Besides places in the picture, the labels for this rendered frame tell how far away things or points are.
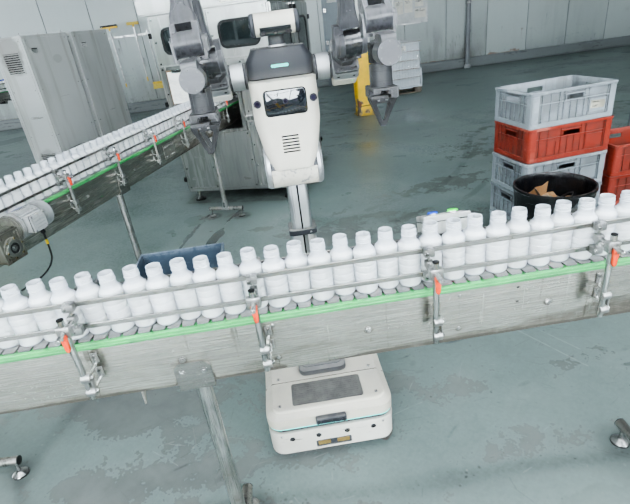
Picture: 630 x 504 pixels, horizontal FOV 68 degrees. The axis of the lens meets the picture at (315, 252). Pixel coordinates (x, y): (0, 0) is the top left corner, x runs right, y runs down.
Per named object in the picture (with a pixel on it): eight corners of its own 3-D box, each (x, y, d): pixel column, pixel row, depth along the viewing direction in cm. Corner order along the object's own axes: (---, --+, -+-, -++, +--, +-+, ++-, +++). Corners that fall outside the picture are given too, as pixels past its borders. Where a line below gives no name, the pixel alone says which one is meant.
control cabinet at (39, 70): (82, 171, 712) (34, 33, 626) (110, 169, 700) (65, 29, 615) (44, 189, 641) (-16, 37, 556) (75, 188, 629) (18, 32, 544)
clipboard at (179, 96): (174, 104, 472) (165, 70, 458) (194, 102, 467) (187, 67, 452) (172, 105, 468) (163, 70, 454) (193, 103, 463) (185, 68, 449)
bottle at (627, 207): (629, 244, 131) (641, 188, 124) (633, 254, 126) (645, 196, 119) (604, 242, 133) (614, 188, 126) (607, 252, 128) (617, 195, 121)
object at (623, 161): (610, 177, 324) (616, 146, 314) (572, 162, 360) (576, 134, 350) (690, 164, 329) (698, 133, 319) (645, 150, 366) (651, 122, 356)
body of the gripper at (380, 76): (389, 89, 123) (388, 59, 120) (399, 93, 114) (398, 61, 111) (365, 92, 123) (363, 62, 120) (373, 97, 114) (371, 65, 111)
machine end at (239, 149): (236, 161, 656) (205, 1, 567) (326, 156, 626) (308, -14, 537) (185, 203, 518) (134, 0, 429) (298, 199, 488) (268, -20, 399)
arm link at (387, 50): (393, 6, 112) (357, 12, 112) (407, 3, 102) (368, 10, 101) (396, 59, 117) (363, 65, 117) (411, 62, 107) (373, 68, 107)
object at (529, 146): (526, 165, 300) (530, 130, 290) (491, 151, 336) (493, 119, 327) (609, 149, 309) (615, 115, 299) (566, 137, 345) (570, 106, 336)
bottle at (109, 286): (114, 323, 125) (94, 269, 118) (137, 318, 126) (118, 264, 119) (110, 336, 120) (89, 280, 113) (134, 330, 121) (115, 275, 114)
